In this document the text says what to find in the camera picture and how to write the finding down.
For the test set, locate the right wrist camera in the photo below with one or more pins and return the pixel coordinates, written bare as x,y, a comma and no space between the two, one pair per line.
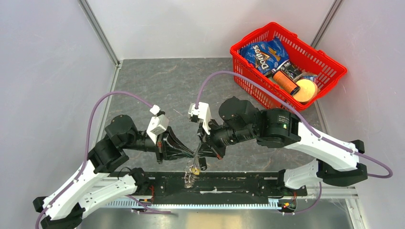
201,115

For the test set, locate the slotted cable duct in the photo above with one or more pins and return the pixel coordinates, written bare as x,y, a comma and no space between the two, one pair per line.
271,204

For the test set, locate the round yellow sponge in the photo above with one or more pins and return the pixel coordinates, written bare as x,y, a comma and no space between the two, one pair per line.
308,90

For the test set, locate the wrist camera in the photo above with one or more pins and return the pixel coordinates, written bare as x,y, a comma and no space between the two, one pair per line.
158,123
201,115

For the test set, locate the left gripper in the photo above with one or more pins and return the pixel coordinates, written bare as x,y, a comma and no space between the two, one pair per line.
164,150

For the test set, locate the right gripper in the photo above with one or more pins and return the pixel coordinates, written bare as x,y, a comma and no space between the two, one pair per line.
206,150

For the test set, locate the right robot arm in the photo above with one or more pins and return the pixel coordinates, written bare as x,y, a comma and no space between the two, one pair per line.
336,165

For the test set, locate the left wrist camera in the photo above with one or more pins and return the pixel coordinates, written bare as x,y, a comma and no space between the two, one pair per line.
158,123

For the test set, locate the blue Doritos chip bag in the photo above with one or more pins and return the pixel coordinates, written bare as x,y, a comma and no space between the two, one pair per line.
265,56

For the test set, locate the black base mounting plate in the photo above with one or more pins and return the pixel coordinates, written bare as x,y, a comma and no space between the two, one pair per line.
218,188

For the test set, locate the orange cylindrical can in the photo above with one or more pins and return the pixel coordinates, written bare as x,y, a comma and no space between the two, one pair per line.
285,82

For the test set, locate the black snack packet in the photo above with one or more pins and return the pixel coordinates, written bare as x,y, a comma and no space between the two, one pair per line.
291,70

